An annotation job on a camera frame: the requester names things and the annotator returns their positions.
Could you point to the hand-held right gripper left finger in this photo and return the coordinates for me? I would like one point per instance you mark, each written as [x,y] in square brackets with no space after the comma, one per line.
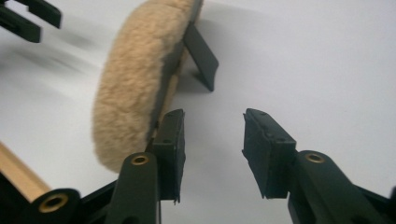
[169,155]

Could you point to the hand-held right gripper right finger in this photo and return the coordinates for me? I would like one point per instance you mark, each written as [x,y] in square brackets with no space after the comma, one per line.
[267,155]

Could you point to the tan fleece pad black backing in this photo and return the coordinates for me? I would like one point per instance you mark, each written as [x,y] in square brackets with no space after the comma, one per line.
[134,87]

